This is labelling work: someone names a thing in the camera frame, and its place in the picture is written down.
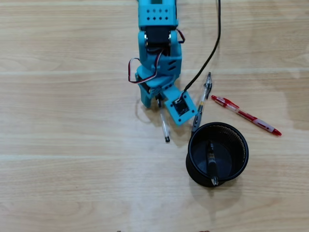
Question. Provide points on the clear gel pen black cap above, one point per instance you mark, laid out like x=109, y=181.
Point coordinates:
x=165, y=128

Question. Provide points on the blue wrist camera module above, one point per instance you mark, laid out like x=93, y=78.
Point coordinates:
x=179, y=106

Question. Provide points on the black mesh pen holder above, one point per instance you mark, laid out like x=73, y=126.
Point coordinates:
x=231, y=149

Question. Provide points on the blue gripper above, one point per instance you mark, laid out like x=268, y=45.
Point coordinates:
x=146, y=99

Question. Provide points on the grey clear retractable pen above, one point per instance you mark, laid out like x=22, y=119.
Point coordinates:
x=196, y=120

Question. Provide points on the black retractable pen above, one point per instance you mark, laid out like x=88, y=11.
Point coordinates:
x=212, y=164

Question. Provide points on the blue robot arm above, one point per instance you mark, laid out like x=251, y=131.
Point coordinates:
x=157, y=17

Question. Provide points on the red white retractable pen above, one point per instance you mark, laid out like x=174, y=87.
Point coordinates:
x=246, y=115

